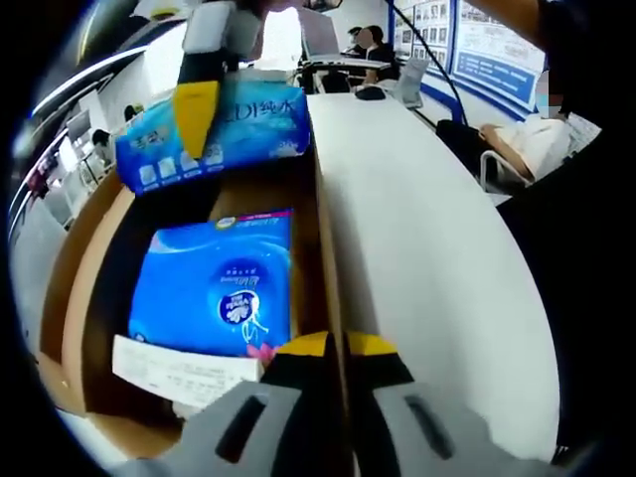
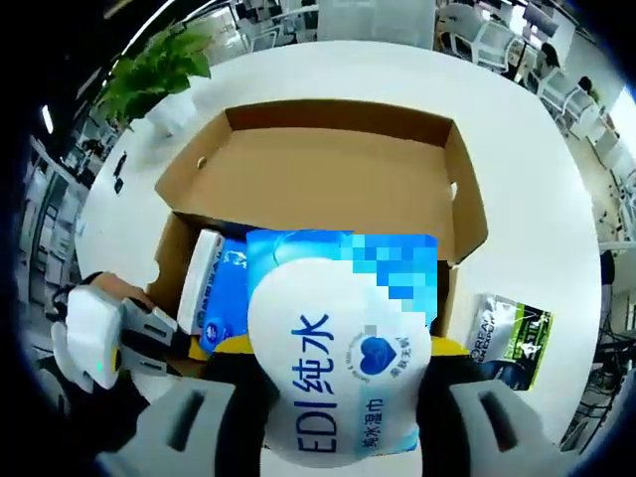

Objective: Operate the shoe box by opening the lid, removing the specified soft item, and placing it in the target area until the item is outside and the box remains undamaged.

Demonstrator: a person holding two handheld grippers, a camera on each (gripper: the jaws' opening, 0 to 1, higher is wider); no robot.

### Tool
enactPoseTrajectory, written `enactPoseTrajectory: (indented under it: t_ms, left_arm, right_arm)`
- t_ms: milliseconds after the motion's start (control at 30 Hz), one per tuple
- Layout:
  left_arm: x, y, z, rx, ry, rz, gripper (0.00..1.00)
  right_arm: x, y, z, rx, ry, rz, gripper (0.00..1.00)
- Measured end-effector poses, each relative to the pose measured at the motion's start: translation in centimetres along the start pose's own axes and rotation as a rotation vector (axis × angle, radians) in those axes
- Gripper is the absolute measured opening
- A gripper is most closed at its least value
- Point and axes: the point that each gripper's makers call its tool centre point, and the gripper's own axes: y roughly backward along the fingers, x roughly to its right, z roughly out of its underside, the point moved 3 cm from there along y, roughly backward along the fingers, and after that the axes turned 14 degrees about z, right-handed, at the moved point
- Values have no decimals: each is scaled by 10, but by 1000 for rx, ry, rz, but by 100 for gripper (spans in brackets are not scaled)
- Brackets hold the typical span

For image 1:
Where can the blue soft tissue pack pink flower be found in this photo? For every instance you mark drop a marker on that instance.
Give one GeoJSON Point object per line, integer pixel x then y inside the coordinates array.
{"type": "Point", "coordinates": [208, 278]}

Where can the blue white wall poster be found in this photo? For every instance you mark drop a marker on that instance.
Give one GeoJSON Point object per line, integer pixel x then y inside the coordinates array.
{"type": "Point", "coordinates": [492, 54]}

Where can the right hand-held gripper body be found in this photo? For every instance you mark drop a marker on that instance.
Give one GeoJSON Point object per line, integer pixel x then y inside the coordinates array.
{"type": "Point", "coordinates": [246, 30]}

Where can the white office chair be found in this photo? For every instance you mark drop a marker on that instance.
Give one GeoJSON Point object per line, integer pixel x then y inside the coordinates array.
{"type": "Point", "coordinates": [489, 169]}

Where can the light blue soft tissue pack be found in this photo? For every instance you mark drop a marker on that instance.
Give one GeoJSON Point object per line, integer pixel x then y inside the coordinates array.
{"type": "Point", "coordinates": [258, 124]}

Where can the black computer mouse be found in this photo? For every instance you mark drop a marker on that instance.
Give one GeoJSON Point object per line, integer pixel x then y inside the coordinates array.
{"type": "Point", "coordinates": [370, 93]}

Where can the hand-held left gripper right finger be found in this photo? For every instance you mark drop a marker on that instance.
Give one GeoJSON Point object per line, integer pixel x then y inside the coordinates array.
{"type": "Point", "coordinates": [382, 367]}

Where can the grey open laptop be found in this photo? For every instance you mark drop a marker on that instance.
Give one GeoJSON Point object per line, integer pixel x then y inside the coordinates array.
{"type": "Point", "coordinates": [320, 32]}

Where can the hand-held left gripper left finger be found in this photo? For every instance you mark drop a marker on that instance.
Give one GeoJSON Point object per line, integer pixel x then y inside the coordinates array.
{"type": "Point", "coordinates": [298, 367]}

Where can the white paper slip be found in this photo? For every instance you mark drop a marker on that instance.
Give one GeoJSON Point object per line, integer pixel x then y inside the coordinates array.
{"type": "Point", "coordinates": [189, 372]}

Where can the white desktop stand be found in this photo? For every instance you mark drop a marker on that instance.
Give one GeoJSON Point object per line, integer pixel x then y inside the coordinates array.
{"type": "Point", "coordinates": [415, 82]}

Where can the brown cardboard shoe box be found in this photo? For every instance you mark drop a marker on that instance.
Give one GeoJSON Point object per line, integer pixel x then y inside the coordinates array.
{"type": "Point", "coordinates": [74, 298]}

